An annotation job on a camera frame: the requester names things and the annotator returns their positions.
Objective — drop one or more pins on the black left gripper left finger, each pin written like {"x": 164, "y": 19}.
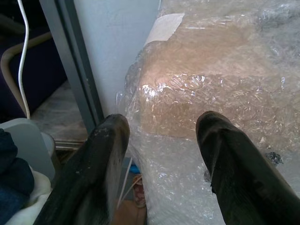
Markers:
{"x": 93, "y": 168}

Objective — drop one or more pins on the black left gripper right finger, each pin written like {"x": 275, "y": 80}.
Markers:
{"x": 239, "y": 168}

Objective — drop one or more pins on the grey door frame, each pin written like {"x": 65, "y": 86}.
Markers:
{"x": 70, "y": 65}

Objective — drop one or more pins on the white paper label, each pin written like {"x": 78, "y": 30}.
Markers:
{"x": 164, "y": 27}

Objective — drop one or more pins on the dark purple chair with beige frame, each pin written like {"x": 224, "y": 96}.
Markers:
{"x": 30, "y": 70}

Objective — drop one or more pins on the dark blue garment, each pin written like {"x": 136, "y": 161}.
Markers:
{"x": 11, "y": 173}

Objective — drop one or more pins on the white laundry basket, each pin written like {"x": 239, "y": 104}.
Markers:
{"x": 35, "y": 201}

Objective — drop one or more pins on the bubble-wrapped brown furniture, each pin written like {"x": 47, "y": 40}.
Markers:
{"x": 211, "y": 82}

